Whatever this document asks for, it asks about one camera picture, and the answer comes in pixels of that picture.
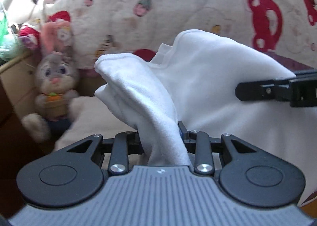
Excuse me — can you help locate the grey rabbit plush toy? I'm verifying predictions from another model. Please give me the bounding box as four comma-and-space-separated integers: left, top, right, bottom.
21, 17, 79, 143

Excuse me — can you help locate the bear print quilted cover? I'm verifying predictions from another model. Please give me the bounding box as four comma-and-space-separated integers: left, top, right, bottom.
40, 0, 316, 69

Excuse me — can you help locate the wooden bedside cabinet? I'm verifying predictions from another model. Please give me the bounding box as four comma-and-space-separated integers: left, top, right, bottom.
1, 50, 38, 119

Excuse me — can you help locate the green plastic bag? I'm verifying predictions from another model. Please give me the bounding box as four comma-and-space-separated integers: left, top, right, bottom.
1, 3, 24, 65

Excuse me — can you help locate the red floral plush item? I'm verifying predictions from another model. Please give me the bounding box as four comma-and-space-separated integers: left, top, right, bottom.
18, 10, 73, 54

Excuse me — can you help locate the white t-shirt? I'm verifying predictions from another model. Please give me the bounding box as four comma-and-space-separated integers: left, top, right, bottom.
95, 30, 316, 200

